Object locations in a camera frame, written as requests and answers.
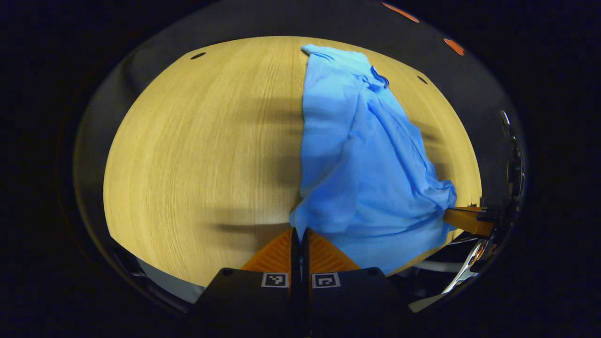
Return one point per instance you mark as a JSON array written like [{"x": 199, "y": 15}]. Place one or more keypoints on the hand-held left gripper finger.
[
  {"x": 306, "y": 263},
  {"x": 296, "y": 263}
]

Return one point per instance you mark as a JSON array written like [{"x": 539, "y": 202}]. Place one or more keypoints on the light blue T-shirt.
[{"x": 357, "y": 164}]

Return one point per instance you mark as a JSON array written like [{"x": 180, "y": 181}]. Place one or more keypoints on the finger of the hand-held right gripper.
[{"x": 469, "y": 221}]

